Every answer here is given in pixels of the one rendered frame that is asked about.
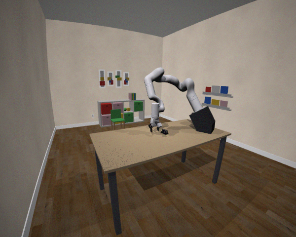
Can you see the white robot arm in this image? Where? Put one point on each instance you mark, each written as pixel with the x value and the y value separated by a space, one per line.
pixel 186 85

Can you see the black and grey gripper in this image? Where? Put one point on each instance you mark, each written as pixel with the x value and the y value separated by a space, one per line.
pixel 152 123

